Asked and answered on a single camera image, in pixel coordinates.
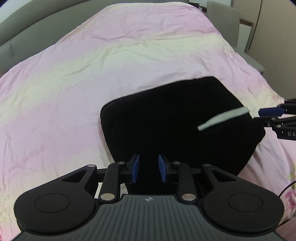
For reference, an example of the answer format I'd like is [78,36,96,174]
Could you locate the grey upholstered headboard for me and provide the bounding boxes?
[0,0,121,75]

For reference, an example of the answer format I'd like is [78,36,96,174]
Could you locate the black pants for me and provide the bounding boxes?
[100,76,265,186]

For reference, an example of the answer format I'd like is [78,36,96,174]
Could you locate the grey chair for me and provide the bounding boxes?
[206,1,265,74]

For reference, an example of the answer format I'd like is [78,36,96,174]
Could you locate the black cable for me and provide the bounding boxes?
[277,181,296,200]

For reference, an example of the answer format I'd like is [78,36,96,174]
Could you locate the fluffy pink blanket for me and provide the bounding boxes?
[276,217,296,241]

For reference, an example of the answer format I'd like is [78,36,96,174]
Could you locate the beige wardrobe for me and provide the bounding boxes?
[233,0,295,99]

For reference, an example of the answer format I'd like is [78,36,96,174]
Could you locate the white pants drawstring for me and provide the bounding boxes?
[197,107,249,131]

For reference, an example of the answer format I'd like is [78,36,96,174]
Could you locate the pink floral duvet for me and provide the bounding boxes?
[1,3,284,240]

